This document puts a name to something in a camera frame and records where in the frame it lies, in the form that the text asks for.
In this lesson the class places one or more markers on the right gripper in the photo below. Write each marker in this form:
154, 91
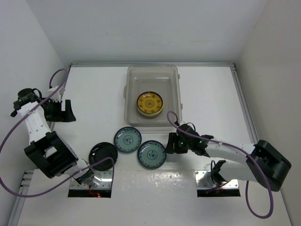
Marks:
172, 139

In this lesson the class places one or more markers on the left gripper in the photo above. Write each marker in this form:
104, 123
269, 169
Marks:
66, 116

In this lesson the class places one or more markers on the teal patterned plate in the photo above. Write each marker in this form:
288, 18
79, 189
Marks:
127, 139
151, 155

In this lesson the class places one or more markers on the cream plate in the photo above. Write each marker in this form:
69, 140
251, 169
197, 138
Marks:
150, 115

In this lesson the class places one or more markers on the yellow patterned plate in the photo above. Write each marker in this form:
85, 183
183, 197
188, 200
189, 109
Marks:
150, 102

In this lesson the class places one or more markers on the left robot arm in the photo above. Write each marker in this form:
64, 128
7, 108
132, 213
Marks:
46, 149

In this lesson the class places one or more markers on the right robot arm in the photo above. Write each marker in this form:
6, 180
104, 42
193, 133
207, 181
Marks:
260, 162

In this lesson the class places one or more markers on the clear plastic bin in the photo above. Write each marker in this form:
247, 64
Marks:
162, 79

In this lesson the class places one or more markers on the black plate left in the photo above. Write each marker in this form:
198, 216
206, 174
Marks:
101, 151

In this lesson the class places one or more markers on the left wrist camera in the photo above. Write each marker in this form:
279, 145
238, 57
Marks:
56, 93

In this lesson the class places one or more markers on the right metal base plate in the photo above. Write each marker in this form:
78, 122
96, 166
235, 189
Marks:
204, 181

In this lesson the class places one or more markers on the metal base plate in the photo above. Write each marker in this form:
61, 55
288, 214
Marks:
204, 181
102, 180

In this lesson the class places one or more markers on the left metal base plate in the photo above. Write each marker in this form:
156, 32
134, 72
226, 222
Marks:
102, 180

